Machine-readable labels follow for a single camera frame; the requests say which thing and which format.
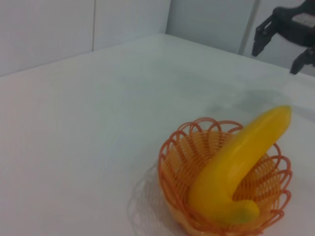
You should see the yellow banana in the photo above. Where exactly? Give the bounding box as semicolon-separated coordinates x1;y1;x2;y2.
188;105;292;226

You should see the orange woven plastic basket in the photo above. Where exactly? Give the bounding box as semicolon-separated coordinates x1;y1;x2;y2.
157;117;293;236

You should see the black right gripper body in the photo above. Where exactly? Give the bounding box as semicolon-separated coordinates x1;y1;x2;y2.
271;0;315;49

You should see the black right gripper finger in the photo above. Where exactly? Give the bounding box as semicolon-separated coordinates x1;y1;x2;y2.
290;47;315;75
252;13;279;58

